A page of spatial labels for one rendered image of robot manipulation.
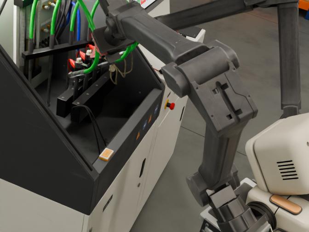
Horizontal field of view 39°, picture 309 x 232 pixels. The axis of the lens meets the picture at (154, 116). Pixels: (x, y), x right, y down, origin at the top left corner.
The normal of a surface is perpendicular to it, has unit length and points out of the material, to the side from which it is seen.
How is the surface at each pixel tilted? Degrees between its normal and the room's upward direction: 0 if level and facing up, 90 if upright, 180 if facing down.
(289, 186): 90
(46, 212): 90
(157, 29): 28
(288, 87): 68
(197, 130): 0
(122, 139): 0
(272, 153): 90
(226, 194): 48
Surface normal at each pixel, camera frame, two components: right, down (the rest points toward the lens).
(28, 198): -0.34, 0.47
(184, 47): -0.30, -0.79
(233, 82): 0.13, -0.13
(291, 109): -0.34, 0.12
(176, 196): 0.18, -0.81
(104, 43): 0.37, -0.15
